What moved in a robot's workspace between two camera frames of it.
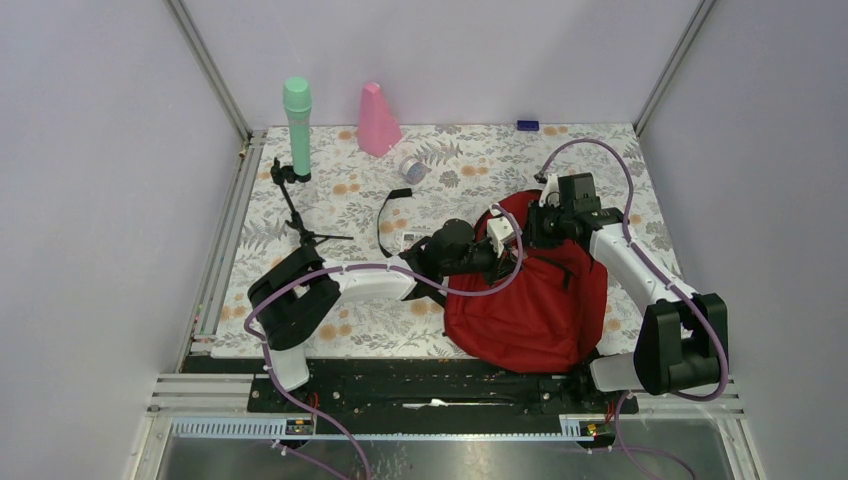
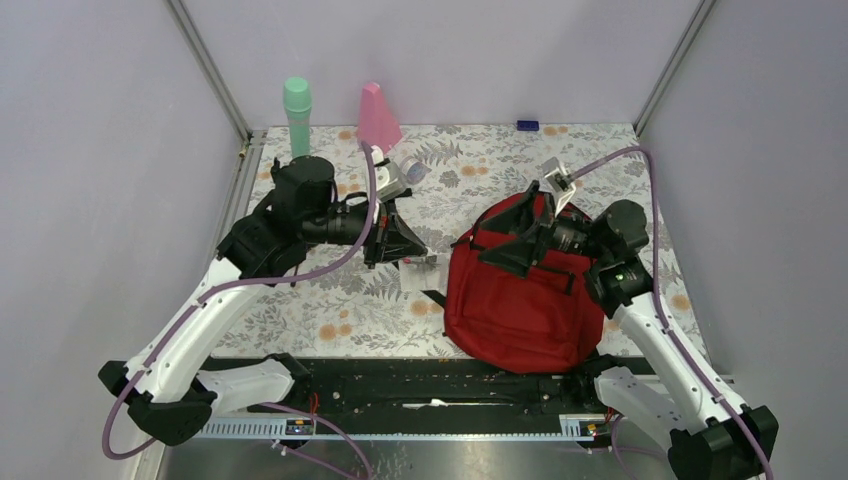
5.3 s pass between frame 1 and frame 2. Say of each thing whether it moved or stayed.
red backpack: stayed
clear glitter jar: stayed
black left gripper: moved
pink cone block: stayed
